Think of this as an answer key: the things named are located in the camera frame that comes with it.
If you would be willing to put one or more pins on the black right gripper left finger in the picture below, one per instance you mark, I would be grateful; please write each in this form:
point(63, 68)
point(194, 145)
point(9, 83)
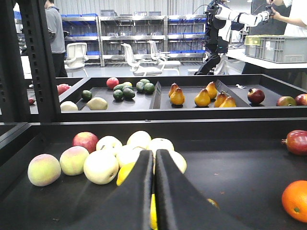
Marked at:
point(77, 204)

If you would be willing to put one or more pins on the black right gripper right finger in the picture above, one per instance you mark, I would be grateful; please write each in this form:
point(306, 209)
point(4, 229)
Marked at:
point(180, 206)

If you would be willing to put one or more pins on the red apple behind basket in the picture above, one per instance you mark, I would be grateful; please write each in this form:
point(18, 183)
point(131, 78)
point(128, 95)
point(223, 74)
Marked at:
point(87, 140)

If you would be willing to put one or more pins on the yellow lemon top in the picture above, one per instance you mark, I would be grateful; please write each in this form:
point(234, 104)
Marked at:
point(124, 172)

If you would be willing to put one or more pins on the white pear front right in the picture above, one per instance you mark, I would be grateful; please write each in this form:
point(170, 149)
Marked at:
point(179, 160)

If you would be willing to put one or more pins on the white pear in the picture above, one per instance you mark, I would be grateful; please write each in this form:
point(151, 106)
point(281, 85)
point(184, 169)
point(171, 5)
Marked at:
point(100, 167)
point(179, 160)

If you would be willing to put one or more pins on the white pear front left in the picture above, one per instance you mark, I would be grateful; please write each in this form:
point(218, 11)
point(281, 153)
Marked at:
point(100, 167)

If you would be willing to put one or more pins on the pink peach right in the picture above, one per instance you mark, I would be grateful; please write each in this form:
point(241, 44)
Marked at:
point(72, 160)

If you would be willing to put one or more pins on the pink peach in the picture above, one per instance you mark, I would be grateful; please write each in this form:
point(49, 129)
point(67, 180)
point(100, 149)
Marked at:
point(72, 160)
point(43, 170)

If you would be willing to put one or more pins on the pink peach left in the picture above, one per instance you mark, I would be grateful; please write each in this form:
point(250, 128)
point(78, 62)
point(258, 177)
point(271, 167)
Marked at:
point(43, 170)

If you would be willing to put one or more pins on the white office chair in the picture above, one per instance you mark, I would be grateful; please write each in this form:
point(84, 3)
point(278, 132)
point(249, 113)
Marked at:
point(76, 57)

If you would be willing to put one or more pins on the grey plastic crate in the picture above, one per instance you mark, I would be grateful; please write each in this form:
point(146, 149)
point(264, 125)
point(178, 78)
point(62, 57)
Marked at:
point(276, 48)

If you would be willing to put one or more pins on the white humanoid robot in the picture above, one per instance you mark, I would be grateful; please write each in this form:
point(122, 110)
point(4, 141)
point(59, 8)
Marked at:
point(220, 20)

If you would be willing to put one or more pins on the person in grey shirt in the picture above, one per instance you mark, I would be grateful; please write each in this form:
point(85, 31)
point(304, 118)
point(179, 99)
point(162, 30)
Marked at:
point(57, 43)

